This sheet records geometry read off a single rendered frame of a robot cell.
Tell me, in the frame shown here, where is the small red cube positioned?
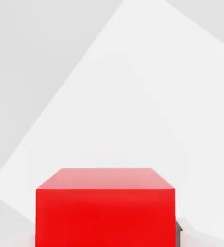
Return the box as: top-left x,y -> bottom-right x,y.
35,167 -> 176,247

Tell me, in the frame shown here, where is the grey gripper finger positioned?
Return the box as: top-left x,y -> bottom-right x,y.
175,217 -> 224,247

